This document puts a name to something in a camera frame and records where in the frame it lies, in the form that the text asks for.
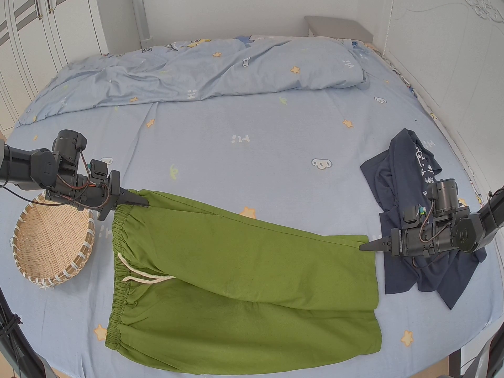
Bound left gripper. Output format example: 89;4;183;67
79;170;120;221

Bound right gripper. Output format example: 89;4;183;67
390;227;455;258

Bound green shorts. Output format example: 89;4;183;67
104;189;383;374

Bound round woven basket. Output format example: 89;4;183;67
11;191;96;288

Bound bed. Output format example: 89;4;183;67
0;0;504;378

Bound dark blue T-shirt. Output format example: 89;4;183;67
360;128;488;310

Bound pale blue quilt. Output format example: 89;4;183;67
16;36;371;127

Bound white wardrobe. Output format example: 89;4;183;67
0;0;109;133

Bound grey bedside table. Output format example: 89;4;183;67
304;16;374;44

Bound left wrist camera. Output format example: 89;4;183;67
88;159;110;180

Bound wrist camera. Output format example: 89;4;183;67
88;159;110;180
402;205;428;225

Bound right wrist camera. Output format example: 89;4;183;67
402;205;428;225

